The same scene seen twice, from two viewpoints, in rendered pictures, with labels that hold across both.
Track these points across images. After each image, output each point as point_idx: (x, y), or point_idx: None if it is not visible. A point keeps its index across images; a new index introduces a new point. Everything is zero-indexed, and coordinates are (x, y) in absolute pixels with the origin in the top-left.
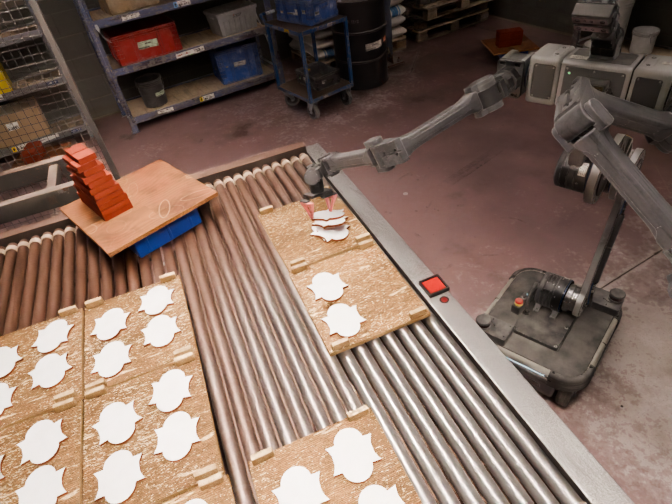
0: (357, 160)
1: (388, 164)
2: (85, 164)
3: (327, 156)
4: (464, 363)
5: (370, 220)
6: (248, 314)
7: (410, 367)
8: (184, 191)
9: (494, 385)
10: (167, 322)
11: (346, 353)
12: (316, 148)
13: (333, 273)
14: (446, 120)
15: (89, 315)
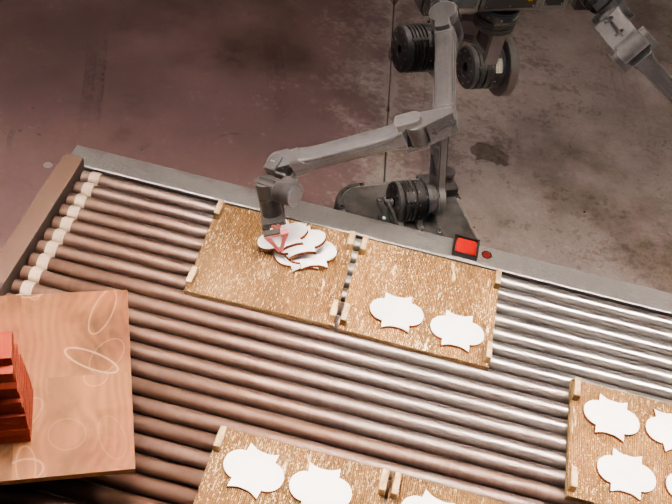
0: (374, 149)
1: (437, 139)
2: (13, 359)
3: (285, 159)
4: (567, 295)
5: (314, 217)
6: (360, 400)
7: (545, 328)
8: (73, 319)
9: (598, 297)
10: (313, 476)
11: (493, 357)
12: (90, 154)
13: (378, 296)
14: (455, 68)
15: None
